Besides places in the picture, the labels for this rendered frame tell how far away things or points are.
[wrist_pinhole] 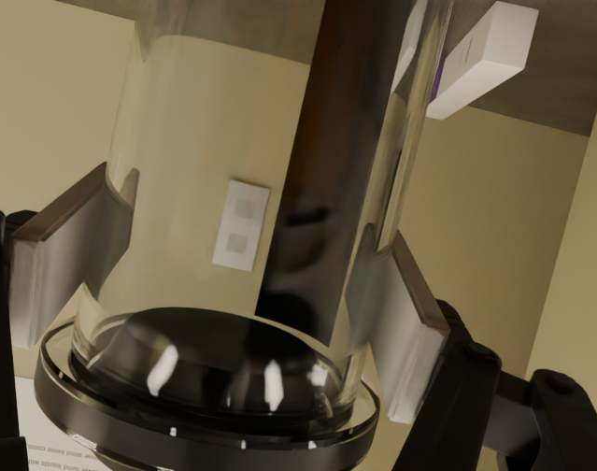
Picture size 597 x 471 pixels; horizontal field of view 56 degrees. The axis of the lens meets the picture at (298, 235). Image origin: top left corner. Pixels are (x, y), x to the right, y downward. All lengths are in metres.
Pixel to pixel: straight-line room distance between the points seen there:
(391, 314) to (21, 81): 0.71
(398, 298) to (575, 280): 0.33
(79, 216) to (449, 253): 0.70
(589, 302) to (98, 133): 0.60
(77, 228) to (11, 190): 0.66
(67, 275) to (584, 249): 0.40
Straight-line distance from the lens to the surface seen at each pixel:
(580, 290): 0.48
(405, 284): 0.16
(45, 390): 0.17
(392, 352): 0.16
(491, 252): 0.84
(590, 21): 0.45
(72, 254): 0.16
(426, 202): 0.80
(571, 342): 0.48
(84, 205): 0.16
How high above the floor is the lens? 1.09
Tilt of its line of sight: 5 degrees up
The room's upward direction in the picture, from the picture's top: 167 degrees counter-clockwise
